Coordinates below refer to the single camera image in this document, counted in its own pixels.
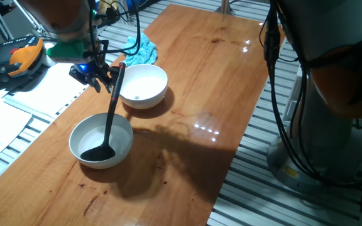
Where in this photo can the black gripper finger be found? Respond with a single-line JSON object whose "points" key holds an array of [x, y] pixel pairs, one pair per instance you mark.
{"points": [[95, 85], [111, 74]]}

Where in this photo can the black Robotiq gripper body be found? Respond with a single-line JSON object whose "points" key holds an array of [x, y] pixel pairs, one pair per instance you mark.
{"points": [[83, 72]]}

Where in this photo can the black ladle with red accents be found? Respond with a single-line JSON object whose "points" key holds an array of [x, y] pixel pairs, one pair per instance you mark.
{"points": [[115, 94]]}

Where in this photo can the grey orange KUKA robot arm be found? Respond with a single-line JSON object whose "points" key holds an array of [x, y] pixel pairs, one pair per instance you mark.
{"points": [[325, 25]]}

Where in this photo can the white ceramic bowl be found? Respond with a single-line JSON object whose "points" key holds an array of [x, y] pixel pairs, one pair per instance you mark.
{"points": [[146, 88], [90, 138]]}

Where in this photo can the teal terry cloth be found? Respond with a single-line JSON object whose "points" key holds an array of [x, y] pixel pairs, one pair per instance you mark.
{"points": [[146, 51]]}

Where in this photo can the white computer mouse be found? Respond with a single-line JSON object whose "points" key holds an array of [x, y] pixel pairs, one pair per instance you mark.
{"points": [[50, 45]]}

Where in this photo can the orange black teach pendant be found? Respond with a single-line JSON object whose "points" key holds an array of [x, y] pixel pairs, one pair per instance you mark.
{"points": [[27, 56]]}

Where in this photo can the yellow snack packet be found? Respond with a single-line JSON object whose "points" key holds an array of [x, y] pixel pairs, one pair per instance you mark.
{"points": [[104, 7]]}

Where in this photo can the glossy wooden board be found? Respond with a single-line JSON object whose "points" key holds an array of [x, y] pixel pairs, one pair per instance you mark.
{"points": [[200, 78]]}

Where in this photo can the aluminium frame post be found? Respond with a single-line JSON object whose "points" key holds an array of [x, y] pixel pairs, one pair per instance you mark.
{"points": [[225, 6]]}

